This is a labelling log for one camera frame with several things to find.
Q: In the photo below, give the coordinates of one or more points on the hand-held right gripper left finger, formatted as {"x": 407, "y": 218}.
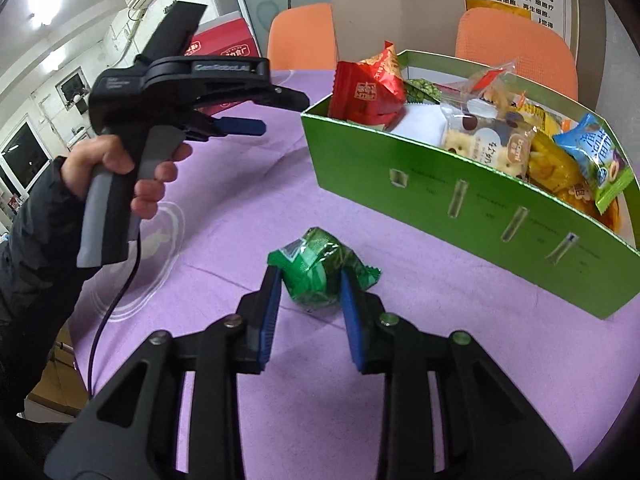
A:
{"x": 268, "y": 320}

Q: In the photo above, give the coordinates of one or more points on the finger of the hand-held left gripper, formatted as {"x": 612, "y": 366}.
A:
{"x": 275, "y": 99}
{"x": 242, "y": 126}

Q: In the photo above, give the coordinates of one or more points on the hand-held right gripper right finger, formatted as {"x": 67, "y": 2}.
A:
{"x": 354, "y": 325}

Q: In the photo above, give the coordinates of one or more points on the green snack packet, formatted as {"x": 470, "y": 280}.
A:
{"x": 315, "y": 270}

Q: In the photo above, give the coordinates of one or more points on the green cardboard box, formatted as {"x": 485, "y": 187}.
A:
{"x": 400, "y": 200}

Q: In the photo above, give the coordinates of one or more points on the clear chocolate chip biscuit packet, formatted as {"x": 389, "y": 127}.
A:
{"x": 490, "y": 145}

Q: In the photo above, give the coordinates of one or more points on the yellow snack packet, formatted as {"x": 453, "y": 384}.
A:
{"x": 550, "y": 160}

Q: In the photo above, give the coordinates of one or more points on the person's left forearm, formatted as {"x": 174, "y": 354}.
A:
{"x": 35, "y": 285}

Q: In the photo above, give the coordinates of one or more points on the person's left hand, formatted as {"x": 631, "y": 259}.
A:
{"x": 100, "y": 152}

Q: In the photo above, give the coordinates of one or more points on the orange chair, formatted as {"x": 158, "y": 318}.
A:
{"x": 300, "y": 35}
{"x": 515, "y": 50}

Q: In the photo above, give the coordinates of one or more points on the purple tablecloth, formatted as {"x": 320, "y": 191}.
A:
{"x": 225, "y": 200}

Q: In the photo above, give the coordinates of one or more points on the red cracker box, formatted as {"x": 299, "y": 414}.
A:
{"x": 225, "y": 35}

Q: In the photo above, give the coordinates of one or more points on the red pyramid snack packet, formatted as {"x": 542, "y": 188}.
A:
{"x": 367, "y": 90}

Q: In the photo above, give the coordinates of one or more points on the white snack packet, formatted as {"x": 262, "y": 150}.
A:
{"x": 420, "y": 125}

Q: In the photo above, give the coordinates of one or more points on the green pea packet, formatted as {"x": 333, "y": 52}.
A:
{"x": 422, "y": 91}

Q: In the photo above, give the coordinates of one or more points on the blue snack packet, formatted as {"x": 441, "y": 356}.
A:
{"x": 600, "y": 160}

